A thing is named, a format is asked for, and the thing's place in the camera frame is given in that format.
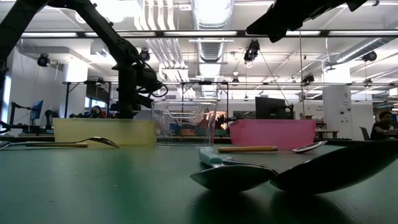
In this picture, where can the black monitor on stand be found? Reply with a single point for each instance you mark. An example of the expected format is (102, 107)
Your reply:
(270, 108)

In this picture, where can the silver ribbed ventilation duct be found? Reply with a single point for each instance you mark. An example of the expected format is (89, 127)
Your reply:
(211, 46)

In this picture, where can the black office chair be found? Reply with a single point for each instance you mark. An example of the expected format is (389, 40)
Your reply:
(364, 133)

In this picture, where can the small blue-lit monitor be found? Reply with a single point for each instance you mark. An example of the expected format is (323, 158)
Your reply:
(37, 109)

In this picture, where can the black ceiling spotlight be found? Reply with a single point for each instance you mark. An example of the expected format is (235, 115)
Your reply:
(43, 60)
(144, 55)
(252, 51)
(370, 56)
(308, 78)

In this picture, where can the black rig crossbar with lights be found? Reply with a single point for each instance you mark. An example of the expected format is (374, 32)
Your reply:
(325, 33)

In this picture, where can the black background rig frame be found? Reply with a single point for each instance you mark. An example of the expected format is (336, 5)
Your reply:
(66, 99)

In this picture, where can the white ceiling pipes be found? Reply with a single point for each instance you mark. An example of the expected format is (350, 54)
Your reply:
(161, 46)

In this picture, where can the background black robot arm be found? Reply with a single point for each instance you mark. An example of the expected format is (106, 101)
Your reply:
(50, 119)
(12, 115)

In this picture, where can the black aluminium table frame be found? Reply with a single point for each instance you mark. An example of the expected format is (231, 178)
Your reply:
(31, 138)

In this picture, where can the person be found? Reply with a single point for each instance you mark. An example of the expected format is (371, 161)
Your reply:
(222, 116)
(382, 127)
(96, 112)

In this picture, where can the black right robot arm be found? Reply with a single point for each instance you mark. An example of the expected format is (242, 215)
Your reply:
(280, 15)

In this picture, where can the clear plastic bin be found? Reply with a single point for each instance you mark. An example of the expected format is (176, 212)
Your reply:
(183, 130)

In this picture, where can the silver round duct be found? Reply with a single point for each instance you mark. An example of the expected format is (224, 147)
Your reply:
(357, 49)

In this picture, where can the yellow-green plastic bin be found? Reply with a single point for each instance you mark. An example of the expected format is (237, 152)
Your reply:
(102, 132)

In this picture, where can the pink plastic bin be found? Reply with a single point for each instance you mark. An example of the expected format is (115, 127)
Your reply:
(270, 133)

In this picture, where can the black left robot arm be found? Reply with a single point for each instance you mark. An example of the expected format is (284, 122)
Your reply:
(102, 31)

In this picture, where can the green table mat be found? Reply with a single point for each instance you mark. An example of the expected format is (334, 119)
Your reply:
(93, 186)

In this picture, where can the wooden side table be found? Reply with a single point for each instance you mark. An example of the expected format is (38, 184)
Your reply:
(326, 131)

